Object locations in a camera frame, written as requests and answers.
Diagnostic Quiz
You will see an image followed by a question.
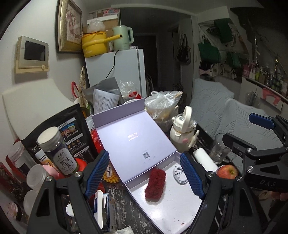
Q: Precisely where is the white paper roll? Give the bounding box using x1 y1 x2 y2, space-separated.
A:
193 148 218 172

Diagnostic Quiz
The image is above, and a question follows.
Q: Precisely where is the cream cartoon water bottle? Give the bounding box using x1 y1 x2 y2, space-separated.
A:
169 106 200 153

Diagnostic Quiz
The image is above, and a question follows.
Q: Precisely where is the white cabinet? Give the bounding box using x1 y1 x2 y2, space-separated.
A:
238 76 287 118

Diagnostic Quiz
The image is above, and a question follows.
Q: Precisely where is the clear glass cup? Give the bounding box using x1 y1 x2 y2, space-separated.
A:
209 143 233 165

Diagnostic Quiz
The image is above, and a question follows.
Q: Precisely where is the open lilac gift box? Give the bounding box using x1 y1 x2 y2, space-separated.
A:
92 99 202 233

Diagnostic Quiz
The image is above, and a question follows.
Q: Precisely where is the red apple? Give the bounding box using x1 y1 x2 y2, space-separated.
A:
216 165 238 179

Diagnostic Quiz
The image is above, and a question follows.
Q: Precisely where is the blue white medicine box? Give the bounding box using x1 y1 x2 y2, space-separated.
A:
94 190 109 232

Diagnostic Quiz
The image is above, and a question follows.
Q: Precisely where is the red fluffy scrunchie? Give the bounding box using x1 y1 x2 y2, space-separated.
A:
145 168 166 202

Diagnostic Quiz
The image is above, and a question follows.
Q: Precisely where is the black snack pouch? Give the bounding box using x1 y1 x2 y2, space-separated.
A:
21 104 98 163

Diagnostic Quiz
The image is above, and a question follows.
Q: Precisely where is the dark tea jar white lid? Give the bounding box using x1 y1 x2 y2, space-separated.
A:
37 126 79 176

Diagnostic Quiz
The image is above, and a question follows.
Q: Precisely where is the grey leaf pattern cushion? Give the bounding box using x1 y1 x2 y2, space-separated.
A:
190 78 234 138

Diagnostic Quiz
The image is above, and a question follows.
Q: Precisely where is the clear plastic food bag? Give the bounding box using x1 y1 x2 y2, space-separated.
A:
145 91 183 129

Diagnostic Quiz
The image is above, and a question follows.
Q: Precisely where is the clear jar white lid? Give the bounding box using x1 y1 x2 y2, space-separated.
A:
26 164 50 192

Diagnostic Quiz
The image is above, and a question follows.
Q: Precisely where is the grey plastic mailer bag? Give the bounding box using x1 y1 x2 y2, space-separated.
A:
83 77 124 114

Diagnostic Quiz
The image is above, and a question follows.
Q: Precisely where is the woven round mat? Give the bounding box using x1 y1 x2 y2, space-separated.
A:
79 66 86 108

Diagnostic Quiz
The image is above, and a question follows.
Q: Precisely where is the white foam board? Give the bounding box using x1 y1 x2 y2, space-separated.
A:
2 78 74 140

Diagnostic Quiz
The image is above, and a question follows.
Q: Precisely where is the green tote bag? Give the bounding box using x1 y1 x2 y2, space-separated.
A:
198 35 221 64

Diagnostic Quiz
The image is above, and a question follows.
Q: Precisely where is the white mini fridge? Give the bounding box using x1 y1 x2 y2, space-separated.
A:
85 49 147 98

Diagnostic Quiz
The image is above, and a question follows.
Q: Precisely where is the yellow saucepan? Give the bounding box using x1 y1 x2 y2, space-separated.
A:
80 31 121 58

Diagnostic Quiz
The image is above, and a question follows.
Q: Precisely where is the pale green electric kettle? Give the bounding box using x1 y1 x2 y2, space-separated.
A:
112 25 134 51

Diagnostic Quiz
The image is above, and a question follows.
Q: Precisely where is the gold framed picture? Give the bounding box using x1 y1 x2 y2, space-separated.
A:
56 0 82 53

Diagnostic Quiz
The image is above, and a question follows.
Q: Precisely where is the wall intercom monitor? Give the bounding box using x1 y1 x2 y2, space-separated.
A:
15 36 49 74

